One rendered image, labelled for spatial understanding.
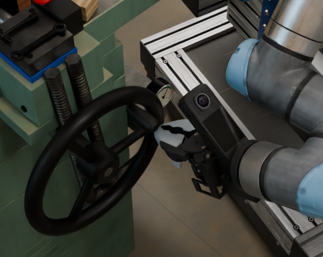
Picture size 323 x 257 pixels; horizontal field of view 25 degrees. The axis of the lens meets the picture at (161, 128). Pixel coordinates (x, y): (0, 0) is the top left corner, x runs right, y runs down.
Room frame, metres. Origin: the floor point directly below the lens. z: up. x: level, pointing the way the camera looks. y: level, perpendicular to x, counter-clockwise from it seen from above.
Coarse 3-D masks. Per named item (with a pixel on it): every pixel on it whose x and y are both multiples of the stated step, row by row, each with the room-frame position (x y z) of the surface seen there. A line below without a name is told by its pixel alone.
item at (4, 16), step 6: (0, 0) 0.90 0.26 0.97; (6, 0) 0.90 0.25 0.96; (12, 0) 0.91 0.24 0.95; (0, 6) 0.89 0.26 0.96; (6, 6) 0.90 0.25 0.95; (12, 6) 0.91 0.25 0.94; (0, 12) 0.87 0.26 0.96; (6, 12) 0.87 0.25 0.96; (12, 12) 0.91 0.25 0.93; (18, 12) 0.92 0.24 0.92; (0, 18) 0.86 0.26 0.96; (6, 18) 0.86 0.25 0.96
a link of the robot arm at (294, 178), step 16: (304, 144) 0.55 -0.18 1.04; (320, 144) 0.54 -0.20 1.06; (272, 160) 0.54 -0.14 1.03; (288, 160) 0.53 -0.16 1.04; (304, 160) 0.52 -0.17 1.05; (320, 160) 0.51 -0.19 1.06; (272, 176) 0.51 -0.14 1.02; (288, 176) 0.50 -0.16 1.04; (304, 176) 0.49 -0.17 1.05; (320, 176) 0.49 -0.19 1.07; (272, 192) 0.50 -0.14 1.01; (288, 192) 0.49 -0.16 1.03; (304, 192) 0.48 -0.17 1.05; (320, 192) 0.47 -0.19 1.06; (304, 208) 0.47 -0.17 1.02; (320, 208) 0.46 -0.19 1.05
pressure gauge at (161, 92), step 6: (162, 78) 0.98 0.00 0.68; (150, 84) 0.96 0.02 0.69; (156, 84) 0.95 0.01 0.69; (162, 84) 0.95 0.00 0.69; (168, 84) 0.96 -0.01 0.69; (156, 90) 0.94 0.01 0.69; (162, 90) 0.95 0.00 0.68; (168, 90) 0.96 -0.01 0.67; (168, 96) 0.96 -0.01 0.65; (162, 102) 0.95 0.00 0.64
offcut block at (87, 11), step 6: (72, 0) 0.93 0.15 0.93; (78, 0) 0.93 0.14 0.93; (84, 0) 0.93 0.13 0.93; (90, 0) 0.93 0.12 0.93; (96, 0) 0.95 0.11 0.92; (84, 6) 0.92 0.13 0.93; (90, 6) 0.93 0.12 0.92; (96, 6) 0.95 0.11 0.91; (84, 12) 0.91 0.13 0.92; (90, 12) 0.93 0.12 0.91; (84, 18) 0.91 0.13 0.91
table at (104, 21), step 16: (112, 0) 0.97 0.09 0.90; (128, 0) 0.97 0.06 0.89; (144, 0) 1.00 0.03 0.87; (96, 16) 0.93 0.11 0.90; (112, 16) 0.95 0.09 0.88; (128, 16) 0.97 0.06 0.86; (96, 32) 0.92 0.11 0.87; (112, 32) 0.94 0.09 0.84; (112, 80) 0.82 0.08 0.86; (0, 96) 0.77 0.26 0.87; (96, 96) 0.79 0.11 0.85; (0, 112) 0.75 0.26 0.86; (16, 112) 0.74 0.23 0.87; (16, 128) 0.72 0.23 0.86; (32, 128) 0.71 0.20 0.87; (48, 128) 0.72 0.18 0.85; (32, 144) 0.69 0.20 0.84
